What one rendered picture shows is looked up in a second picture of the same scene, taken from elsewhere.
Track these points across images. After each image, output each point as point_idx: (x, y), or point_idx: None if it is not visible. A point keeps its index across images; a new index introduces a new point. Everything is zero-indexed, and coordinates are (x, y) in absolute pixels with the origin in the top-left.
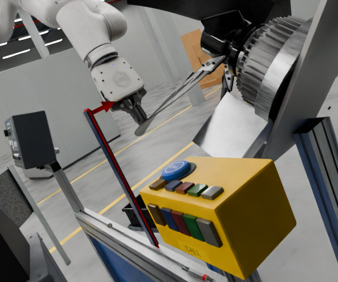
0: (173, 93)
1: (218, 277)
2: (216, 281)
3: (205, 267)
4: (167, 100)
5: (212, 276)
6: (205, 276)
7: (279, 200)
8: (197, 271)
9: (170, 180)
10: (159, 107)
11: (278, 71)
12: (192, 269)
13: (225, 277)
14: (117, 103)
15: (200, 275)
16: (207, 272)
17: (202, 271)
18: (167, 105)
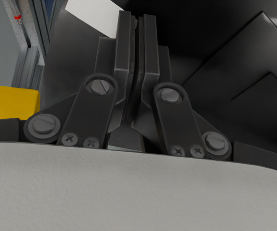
0: (274, 144)
1: (29, 19)
2: (24, 19)
3: (28, 1)
4: (229, 127)
5: (25, 13)
6: (16, 19)
7: None
8: (13, 8)
9: None
10: (232, 92)
11: None
12: (10, 2)
13: (33, 24)
14: (43, 158)
15: (13, 13)
16: (24, 7)
17: (22, 2)
18: (135, 149)
